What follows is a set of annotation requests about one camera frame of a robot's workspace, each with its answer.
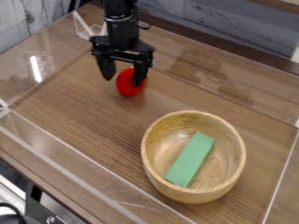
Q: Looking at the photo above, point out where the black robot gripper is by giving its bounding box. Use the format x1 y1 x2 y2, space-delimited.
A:
89 15 155 88

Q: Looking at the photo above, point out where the red toy strawberry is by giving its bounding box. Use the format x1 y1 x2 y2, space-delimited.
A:
117 68 147 96

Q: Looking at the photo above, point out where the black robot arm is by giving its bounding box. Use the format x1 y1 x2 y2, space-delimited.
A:
89 0 155 88

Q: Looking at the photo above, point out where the wooden bowl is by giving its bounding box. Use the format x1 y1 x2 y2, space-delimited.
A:
142 110 247 204

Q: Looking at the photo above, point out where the green rectangular block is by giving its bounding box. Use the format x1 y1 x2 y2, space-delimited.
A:
163 131 215 187

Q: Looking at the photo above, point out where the clear acrylic corner bracket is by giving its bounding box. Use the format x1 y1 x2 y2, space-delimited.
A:
72 11 109 40

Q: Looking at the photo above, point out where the black table leg bracket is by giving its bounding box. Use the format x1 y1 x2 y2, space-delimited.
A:
24 185 67 224

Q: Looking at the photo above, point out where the black cable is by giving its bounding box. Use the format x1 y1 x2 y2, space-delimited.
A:
0 202 28 224

